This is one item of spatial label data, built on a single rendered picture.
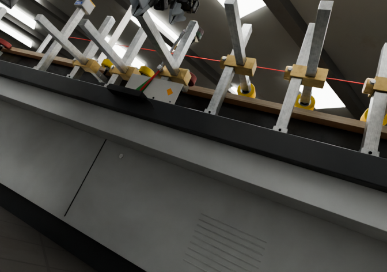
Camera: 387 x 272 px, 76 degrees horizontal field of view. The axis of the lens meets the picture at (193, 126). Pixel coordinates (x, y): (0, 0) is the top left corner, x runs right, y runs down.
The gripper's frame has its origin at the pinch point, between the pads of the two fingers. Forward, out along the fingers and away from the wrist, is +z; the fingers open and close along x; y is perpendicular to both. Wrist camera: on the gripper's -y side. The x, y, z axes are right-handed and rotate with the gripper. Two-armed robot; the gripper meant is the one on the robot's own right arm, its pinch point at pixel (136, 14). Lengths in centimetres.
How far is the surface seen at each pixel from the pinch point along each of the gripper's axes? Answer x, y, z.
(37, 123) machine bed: -87, -54, 36
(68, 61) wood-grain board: -86, -49, -6
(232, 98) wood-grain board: 21, -49, -5
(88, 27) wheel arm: -23.6, -5.5, 2.2
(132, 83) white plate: -17.1, -31.5, 7.4
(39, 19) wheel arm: -48.6, -3.8, 2.8
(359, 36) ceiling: 86, -276, -263
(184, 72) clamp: 4.0, -31.4, -2.8
